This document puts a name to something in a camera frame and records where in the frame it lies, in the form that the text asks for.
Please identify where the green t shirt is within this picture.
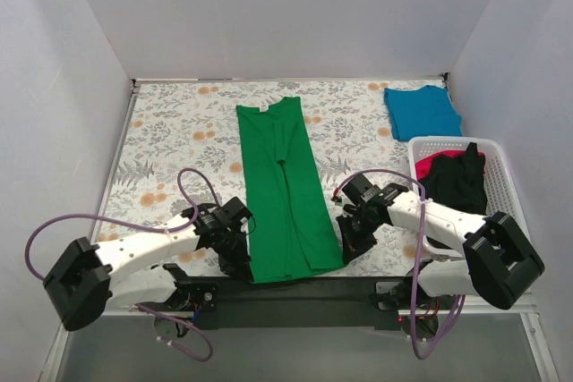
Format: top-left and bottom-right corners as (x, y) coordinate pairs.
(236, 97), (343, 284)

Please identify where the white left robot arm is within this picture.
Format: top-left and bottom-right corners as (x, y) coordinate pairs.
(43, 198), (252, 331)

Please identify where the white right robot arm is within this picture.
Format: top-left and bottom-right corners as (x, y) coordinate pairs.
(332, 174), (545, 310)

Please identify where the red t shirt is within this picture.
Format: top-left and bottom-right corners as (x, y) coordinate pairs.
(415, 148), (486, 184)

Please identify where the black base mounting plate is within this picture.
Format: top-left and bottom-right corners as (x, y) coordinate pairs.
(169, 277), (442, 332)

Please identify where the floral table cloth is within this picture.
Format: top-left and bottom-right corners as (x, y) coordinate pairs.
(88, 80), (502, 278)

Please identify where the black t shirt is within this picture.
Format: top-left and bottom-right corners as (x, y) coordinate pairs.
(417, 142), (487, 215)

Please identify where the folded blue t shirt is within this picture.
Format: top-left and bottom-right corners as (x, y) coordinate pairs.
(383, 85), (462, 142)

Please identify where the white plastic laundry basket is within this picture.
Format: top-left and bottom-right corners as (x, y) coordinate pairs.
(407, 136), (529, 236)

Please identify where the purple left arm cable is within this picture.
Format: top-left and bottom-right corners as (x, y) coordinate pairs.
(24, 168), (225, 362)

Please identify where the aluminium frame rail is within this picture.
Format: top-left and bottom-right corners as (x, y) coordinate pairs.
(104, 293), (539, 317)

